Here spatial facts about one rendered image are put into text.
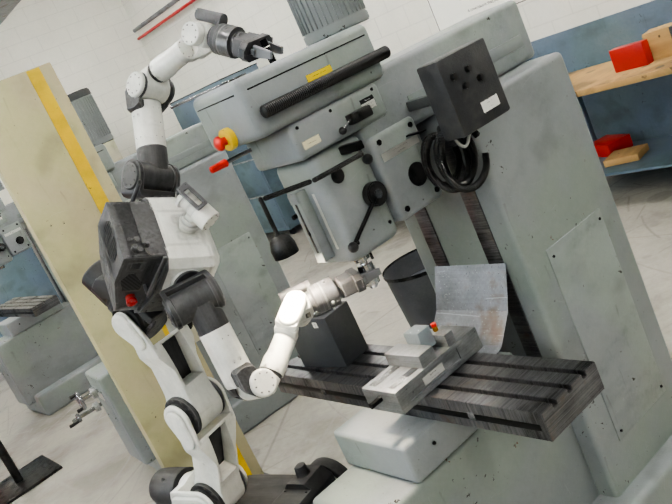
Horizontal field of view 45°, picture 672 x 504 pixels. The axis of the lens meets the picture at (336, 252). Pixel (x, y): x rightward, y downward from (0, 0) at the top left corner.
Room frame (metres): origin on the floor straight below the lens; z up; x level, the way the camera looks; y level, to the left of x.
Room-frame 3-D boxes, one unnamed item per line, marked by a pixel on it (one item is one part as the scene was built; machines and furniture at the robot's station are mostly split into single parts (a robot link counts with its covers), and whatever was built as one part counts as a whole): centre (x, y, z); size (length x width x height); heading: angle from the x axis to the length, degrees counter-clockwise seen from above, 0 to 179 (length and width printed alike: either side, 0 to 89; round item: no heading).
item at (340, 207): (2.26, -0.06, 1.47); 0.21 x 0.19 x 0.32; 33
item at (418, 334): (2.18, -0.12, 1.02); 0.06 x 0.05 x 0.06; 33
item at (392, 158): (2.36, -0.23, 1.47); 0.24 x 0.19 x 0.26; 33
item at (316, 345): (2.62, 0.15, 1.01); 0.22 x 0.12 x 0.20; 41
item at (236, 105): (2.27, -0.07, 1.81); 0.47 x 0.26 x 0.16; 123
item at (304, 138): (2.28, -0.10, 1.68); 0.34 x 0.24 x 0.10; 123
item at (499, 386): (2.29, -0.04, 0.87); 1.24 x 0.23 x 0.08; 33
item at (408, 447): (2.26, -0.06, 0.77); 0.50 x 0.35 x 0.12; 123
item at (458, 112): (2.14, -0.49, 1.62); 0.20 x 0.09 x 0.21; 123
